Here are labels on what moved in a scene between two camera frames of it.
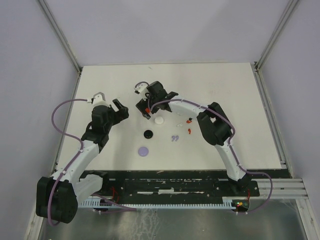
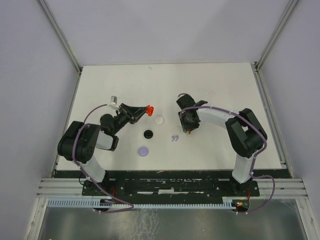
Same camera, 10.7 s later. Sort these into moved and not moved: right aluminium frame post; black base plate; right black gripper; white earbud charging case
Moved: right black gripper
Not moved: black base plate; white earbud charging case; right aluminium frame post
